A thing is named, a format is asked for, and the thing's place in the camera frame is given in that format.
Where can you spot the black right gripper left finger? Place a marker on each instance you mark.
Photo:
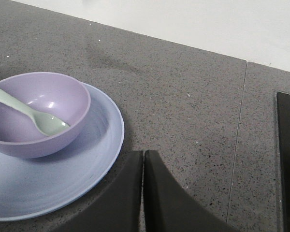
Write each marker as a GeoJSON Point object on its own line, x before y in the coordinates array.
{"type": "Point", "coordinates": [118, 208]}

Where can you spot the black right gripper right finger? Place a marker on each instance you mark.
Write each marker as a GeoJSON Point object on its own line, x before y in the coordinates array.
{"type": "Point", "coordinates": [168, 208]}

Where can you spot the pale green plastic spoon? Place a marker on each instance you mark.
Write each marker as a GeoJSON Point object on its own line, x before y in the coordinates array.
{"type": "Point", "coordinates": [46, 123]}

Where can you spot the purple plastic bowl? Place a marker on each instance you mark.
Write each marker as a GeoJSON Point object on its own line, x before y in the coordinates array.
{"type": "Point", "coordinates": [54, 93]}

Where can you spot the light blue plastic plate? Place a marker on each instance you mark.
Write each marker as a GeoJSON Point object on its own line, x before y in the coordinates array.
{"type": "Point", "coordinates": [34, 187]}

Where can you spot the black glass gas hob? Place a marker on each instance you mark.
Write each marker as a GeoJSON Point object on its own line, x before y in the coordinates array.
{"type": "Point", "coordinates": [283, 111]}

